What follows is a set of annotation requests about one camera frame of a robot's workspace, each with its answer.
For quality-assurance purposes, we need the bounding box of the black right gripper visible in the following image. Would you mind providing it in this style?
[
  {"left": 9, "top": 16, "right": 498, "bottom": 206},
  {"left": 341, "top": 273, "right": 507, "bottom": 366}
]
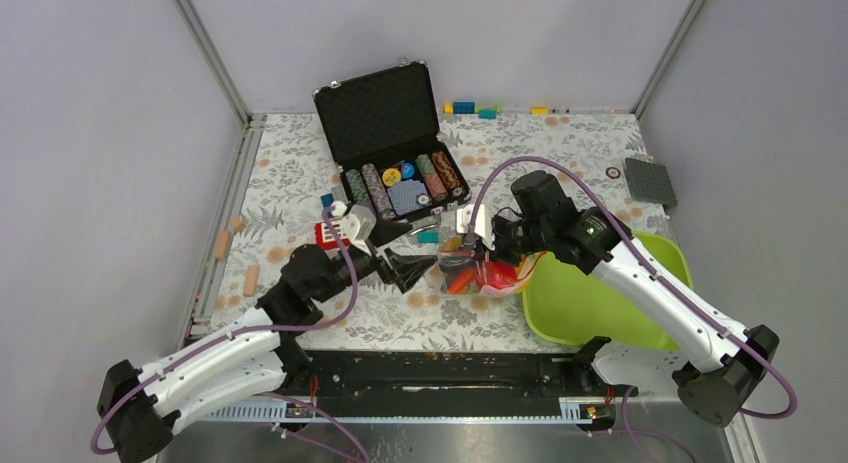
[{"left": 473, "top": 214, "right": 552, "bottom": 268}]

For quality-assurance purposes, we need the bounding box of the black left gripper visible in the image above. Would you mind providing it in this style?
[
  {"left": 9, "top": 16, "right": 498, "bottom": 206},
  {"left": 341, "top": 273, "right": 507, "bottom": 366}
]
[{"left": 315, "top": 219, "right": 438, "bottom": 304}]

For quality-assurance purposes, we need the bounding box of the red toy apple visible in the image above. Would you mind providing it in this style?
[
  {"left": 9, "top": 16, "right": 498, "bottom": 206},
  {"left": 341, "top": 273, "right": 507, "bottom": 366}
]
[{"left": 475, "top": 261, "right": 519, "bottom": 294}]

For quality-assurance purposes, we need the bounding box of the orange toy carrot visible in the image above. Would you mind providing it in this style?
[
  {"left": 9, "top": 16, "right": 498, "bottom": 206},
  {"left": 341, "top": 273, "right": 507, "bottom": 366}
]
[{"left": 445, "top": 268, "right": 475, "bottom": 295}]

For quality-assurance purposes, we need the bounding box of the clear zip top bag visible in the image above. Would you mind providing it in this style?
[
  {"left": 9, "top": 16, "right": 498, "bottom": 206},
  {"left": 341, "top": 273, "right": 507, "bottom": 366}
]
[{"left": 430, "top": 235, "right": 545, "bottom": 297}]

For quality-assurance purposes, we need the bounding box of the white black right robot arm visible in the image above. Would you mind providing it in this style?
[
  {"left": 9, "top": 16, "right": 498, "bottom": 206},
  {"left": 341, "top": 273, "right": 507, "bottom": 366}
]
[{"left": 493, "top": 170, "right": 780, "bottom": 427}]

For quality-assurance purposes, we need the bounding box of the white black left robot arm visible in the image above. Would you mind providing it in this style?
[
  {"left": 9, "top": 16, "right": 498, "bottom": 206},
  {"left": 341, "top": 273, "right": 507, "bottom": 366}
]
[{"left": 90, "top": 222, "right": 437, "bottom": 462}]

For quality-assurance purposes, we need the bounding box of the small teal block by case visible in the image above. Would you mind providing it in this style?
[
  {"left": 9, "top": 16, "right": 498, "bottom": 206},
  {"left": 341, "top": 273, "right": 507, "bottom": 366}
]
[{"left": 417, "top": 231, "right": 440, "bottom": 244}]

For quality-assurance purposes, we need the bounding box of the blue playing card deck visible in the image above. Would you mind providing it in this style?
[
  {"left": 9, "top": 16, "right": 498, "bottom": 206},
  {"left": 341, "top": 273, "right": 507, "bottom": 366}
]
[{"left": 387, "top": 179, "right": 431, "bottom": 216}]

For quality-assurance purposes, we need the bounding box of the red white window brick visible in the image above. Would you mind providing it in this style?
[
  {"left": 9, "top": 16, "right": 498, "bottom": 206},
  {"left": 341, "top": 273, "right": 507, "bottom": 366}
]
[{"left": 314, "top": 221, "right": 350, "bottom": 250}]

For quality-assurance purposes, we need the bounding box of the yellow big blind button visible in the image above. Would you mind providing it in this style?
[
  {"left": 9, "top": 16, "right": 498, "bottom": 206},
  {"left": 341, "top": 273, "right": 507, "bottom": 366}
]
[{"left": 381, "top": 167, "right": 403, "bottom": 187}]

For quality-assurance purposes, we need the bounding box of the grey toy brick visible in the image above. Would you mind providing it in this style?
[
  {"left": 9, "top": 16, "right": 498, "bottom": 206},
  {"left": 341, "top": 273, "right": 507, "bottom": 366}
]
[{"left": 331, "top": 186, "right": 348, "bottom": 202}]

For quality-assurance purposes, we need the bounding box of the green plastic tray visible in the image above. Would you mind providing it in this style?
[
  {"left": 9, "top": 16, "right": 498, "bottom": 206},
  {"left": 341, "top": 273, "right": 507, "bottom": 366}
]
[{"left": 522, "top": 255, "right": 678, "bottom": 351}]

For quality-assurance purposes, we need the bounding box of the blue small blind button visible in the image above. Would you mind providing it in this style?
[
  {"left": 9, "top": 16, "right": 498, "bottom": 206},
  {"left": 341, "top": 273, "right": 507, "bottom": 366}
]
[{"left": 400, "top": 162, "right": 416, "bottom": 180}]

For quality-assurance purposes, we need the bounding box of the blue toy brick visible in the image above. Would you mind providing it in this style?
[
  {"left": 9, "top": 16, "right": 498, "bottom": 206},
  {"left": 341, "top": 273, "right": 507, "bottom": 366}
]
[{"left": 320, "top": 194, "right": 335, "bottom": 208}]

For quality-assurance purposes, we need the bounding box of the black poker chip case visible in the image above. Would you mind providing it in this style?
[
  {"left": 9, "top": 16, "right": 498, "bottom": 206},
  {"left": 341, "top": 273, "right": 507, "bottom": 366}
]
[{"left": 312, "top": 61, "right": 472, "bottom": 222}]

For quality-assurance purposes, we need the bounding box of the teal toy block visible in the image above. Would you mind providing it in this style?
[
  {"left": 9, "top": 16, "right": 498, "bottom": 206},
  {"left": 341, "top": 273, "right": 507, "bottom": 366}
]
[{"left": 476, "top": 108, "right": 499, "bottom": 120}]

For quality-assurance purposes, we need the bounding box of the grey building baseplate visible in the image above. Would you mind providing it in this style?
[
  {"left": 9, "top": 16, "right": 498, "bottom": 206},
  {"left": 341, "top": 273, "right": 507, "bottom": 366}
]
[{"left": 624, "top": 158, "right": 678, "bottom": 208}]

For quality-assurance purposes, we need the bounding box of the wooden block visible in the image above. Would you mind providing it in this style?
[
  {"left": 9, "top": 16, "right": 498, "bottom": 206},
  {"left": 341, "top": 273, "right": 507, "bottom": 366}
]
[{"left": 212, "top": 230, "right": 233, "bottom": 261}]

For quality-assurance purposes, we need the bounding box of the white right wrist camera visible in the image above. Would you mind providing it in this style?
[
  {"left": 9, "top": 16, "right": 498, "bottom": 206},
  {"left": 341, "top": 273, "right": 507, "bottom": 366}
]
[{"left": 455, "top": 204, "right": 494, "bottom": 250}]

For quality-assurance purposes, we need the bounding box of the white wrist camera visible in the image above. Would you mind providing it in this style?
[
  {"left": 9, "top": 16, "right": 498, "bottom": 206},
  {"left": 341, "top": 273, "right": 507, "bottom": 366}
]
[
  {"left": 455, "top": 204, "right": 494, "bottom": 250},
  {"left": 329, "top": 201, "right": 377, "bottom": 256}
]

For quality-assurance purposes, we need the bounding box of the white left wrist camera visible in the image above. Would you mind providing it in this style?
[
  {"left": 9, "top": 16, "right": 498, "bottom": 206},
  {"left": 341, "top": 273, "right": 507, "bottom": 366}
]
[{"left": 329, "top": 201, "right": 377, "bottom": 256}]

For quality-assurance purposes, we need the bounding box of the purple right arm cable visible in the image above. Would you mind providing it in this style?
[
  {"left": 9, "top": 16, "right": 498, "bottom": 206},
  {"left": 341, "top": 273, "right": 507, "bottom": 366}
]
[{"left": 465, "top": 156, "right": 798, "bottom": 420}]

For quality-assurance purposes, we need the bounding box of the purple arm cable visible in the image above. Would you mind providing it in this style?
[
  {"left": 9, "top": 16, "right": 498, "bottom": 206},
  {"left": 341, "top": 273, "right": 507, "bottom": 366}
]
[
  {"left": 465, "top": 156, "right": 798, "bottom": 420},
  {"left": 90, "top": 206, "right": 361, "bottom": 456}
]

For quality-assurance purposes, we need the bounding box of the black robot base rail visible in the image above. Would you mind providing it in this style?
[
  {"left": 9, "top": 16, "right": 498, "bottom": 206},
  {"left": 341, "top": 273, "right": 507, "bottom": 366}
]
[{"left": 277, "top": 350, "right": 626, "bottom": 419}]

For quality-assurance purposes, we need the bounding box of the blue toy block at wall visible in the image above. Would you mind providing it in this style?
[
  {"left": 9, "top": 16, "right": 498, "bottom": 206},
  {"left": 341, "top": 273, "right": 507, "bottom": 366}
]
[{"left": 451, "top": 101, "right": 476, "bottom": 114}]

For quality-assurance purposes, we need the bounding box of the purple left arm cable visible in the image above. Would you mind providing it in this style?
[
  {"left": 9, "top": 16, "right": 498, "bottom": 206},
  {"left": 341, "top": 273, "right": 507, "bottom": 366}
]
[{"left": 90, "top": 206, "right": 361, "bottom": 456}]

